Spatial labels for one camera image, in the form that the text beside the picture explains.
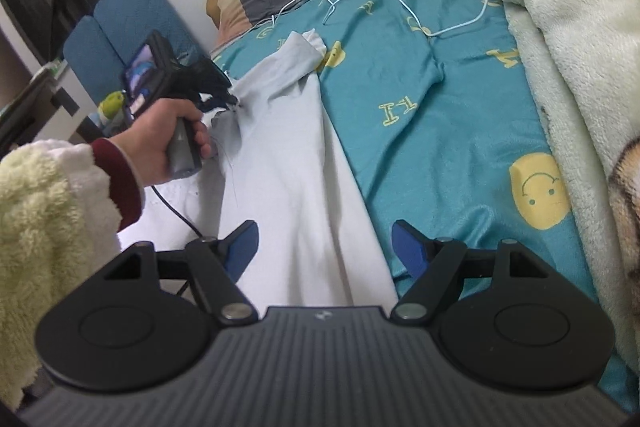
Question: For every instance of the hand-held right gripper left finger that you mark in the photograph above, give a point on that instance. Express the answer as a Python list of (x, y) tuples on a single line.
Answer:
[(242, 249)]

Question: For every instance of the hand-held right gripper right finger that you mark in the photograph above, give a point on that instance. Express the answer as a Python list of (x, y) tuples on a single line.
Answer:
[(410, 249)]

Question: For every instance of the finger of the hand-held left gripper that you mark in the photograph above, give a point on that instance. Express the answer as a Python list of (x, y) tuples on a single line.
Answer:
[(222, 100)]

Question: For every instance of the white garment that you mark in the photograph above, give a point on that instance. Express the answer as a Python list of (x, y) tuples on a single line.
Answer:
[(280, 187)]

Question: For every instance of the person's left forearm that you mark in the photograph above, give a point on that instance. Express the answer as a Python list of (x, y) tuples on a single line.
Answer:
[(45, 232)]

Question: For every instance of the person's left hand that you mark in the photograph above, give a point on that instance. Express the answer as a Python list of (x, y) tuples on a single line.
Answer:
[(145, 147)]

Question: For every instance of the yellow-green toy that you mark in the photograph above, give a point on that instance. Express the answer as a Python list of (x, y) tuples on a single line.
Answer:
[(111, 107)]

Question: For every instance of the blue covered chair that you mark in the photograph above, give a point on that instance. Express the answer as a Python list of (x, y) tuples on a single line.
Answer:
[(85, 52), (145, 12)]

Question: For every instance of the bed with teal patterned sheet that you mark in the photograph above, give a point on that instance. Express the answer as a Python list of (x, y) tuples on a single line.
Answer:
[(450, 107)]

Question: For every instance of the pale green fleece blanket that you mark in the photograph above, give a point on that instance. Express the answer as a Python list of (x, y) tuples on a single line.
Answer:
[(575, 32)]

